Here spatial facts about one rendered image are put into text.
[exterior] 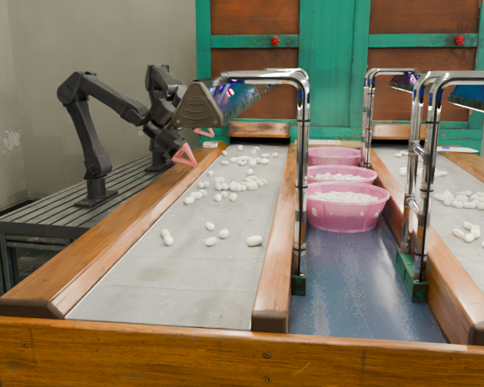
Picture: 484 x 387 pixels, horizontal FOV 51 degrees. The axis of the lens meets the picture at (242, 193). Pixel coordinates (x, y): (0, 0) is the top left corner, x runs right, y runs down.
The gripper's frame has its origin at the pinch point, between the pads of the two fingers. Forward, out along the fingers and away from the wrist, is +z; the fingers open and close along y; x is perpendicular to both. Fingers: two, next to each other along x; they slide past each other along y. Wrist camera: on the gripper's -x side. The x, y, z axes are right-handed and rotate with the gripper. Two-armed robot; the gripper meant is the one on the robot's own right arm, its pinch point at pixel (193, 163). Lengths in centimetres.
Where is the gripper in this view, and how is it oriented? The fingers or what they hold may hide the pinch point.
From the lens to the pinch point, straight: 170.0
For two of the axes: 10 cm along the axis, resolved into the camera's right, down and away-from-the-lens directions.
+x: -6.4, 7.2, 2.7
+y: 1.3, -2.4, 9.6
